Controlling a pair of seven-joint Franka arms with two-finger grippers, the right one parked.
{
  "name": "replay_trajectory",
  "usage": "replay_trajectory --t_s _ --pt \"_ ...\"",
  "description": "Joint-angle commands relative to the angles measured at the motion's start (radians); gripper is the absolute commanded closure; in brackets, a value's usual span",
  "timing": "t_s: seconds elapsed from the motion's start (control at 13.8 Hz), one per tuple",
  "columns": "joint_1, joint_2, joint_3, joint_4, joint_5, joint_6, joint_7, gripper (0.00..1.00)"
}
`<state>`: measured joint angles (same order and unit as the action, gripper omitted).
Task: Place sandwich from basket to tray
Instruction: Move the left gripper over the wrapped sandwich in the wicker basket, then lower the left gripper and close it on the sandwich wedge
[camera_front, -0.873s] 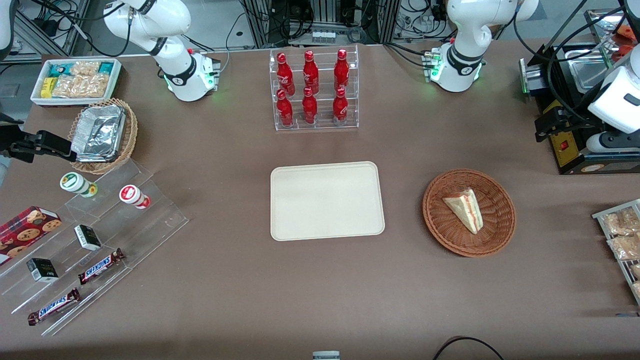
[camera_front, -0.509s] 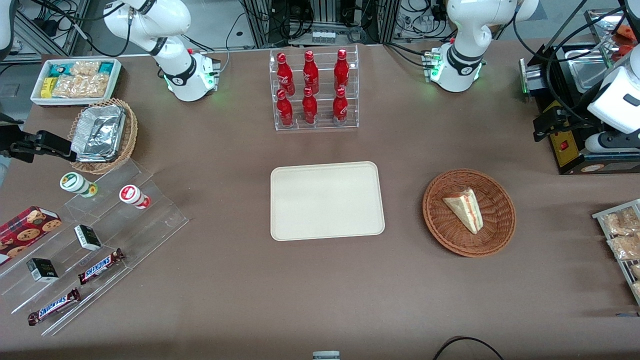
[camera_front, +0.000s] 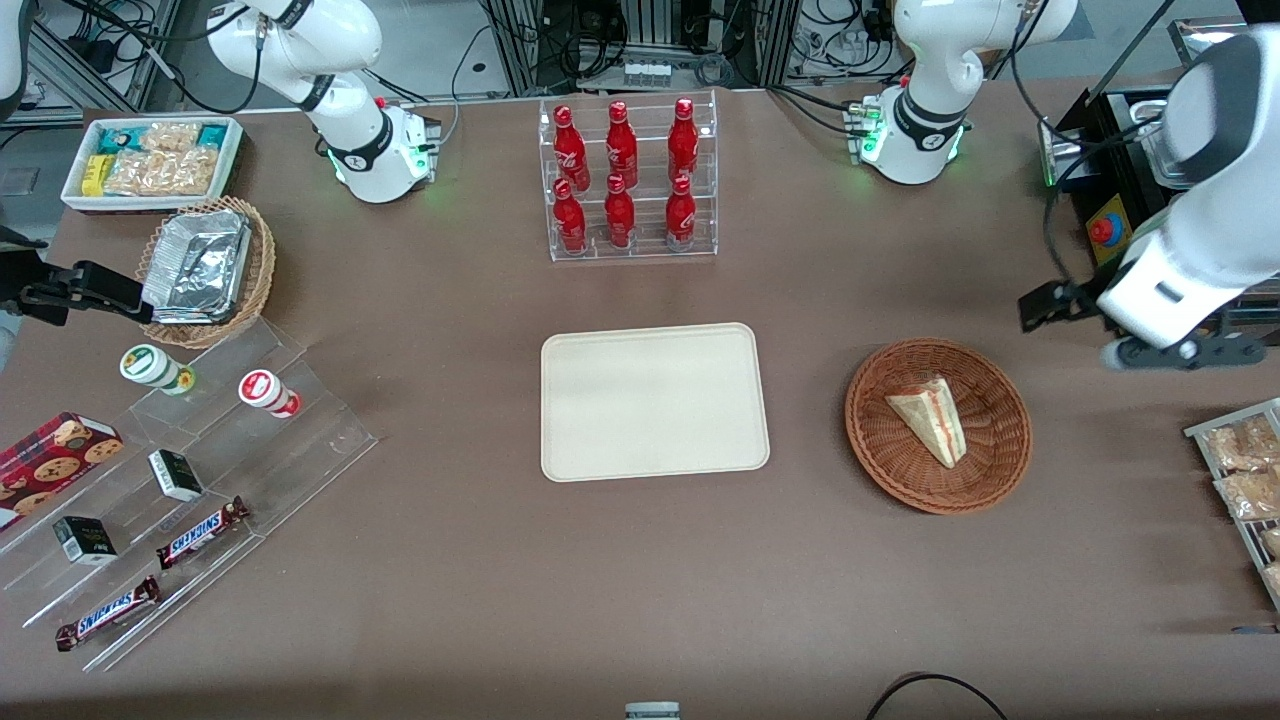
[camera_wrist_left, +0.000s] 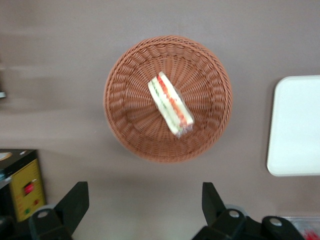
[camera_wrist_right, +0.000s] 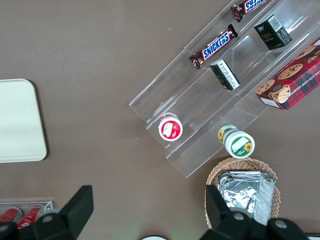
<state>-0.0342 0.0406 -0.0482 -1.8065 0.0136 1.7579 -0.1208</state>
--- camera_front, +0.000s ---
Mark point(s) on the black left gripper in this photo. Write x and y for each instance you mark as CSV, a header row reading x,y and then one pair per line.
x,y
1072,300

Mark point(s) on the small dark carton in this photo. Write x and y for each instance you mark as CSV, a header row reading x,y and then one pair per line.
x,y
84,541
176,475

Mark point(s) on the silver foil tray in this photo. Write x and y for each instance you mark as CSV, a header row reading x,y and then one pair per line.
x,y
195,265

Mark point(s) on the aluminium frame rack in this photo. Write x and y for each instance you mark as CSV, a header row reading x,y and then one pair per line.
x,y
520,50
70,60

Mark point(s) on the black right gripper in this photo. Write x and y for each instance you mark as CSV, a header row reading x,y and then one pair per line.
x,y
22,278

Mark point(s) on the clear bag of pastries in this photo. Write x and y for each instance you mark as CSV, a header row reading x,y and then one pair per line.
x,y
1272,542
1240,442
1250,495
1274,582

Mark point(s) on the black control box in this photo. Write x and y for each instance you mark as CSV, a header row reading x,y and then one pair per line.
x,y
1115,150

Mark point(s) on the snickers bar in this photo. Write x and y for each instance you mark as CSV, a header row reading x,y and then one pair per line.
x,y
203,532
107,613

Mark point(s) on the small grey device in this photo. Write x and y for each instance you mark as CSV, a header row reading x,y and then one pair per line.
x,y
652,711

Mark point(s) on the red lid drink cup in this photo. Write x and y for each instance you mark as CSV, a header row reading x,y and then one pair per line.
x,y
265,391

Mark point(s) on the round brown wicker basket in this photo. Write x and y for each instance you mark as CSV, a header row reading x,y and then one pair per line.
x,y
985,450

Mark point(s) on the red cookie box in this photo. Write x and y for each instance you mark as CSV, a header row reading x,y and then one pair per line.
x,y
50,460

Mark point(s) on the light wicker basket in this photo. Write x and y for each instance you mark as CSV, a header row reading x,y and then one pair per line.
x,y
262,260

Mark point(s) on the triangular sandwich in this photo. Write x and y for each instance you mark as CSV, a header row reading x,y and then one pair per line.
x,y
932,418

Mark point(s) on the large clear cracker bag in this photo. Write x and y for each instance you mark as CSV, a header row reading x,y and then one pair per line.
x,y
165,173

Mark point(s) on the clear acrylic stepped shelf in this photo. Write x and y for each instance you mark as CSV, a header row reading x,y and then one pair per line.
x,y
280,450

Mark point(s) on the yellow box red stop button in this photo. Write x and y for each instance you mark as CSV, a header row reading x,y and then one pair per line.
x,y
1108,232

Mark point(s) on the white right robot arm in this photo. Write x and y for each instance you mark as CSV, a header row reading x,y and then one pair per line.
x,y
340,60

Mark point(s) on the silver metal box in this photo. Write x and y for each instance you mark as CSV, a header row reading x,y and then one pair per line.
x,y
1205,38

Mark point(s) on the green lid drink cup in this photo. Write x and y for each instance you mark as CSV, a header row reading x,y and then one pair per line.
x,y
150,366

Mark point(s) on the yellow snack packet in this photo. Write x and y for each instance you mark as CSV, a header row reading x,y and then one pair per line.
x,y
97,175

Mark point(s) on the clear acrylic bottle rack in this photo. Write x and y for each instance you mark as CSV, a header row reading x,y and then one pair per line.
x,y
648,170

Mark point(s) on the green snack packet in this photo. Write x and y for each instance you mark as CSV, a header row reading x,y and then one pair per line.
x,y
116,138

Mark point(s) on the small clear cracker bag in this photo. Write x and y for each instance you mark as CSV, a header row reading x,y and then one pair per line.
x,y
170,136

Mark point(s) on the teal snack packet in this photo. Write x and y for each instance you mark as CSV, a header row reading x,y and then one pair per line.
x,y
214,134

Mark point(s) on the white power strip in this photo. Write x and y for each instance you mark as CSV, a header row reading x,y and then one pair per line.
x,y
647,73

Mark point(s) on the cream plastic tray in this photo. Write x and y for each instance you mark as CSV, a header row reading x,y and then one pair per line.
x,y
655,400

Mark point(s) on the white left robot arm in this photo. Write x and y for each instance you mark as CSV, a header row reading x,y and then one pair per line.
x,y
1230,150

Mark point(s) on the red cola bottle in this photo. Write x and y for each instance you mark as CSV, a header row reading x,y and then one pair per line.
x,y
570,222
619,215
621,145
681,213
569,145
683,140

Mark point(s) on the white rectangular snack bin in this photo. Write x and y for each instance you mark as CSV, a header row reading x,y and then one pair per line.
x,y
72,190

